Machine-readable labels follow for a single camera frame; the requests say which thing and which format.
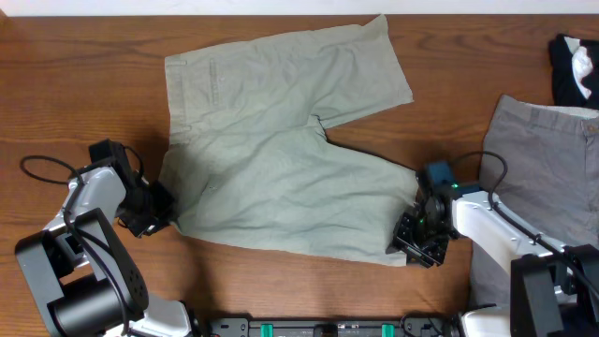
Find light green khaki shorts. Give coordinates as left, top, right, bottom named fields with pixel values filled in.
left=159, top=16, right=417, bottom=267

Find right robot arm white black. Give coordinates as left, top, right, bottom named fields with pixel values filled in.
left=387, top=162, right=598, bottom=336

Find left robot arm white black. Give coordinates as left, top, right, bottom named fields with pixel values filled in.
left=15, top=139, right=201, bottom=336

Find grey shorts on pile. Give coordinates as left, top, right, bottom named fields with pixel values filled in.
left=469, top=94, right=599, bottom=310

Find black and white garment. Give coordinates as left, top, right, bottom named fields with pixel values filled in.
left=548, top=34, right=598, bottom=110

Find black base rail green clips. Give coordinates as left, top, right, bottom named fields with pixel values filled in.
left=208, top=314, right=464, bottom=337

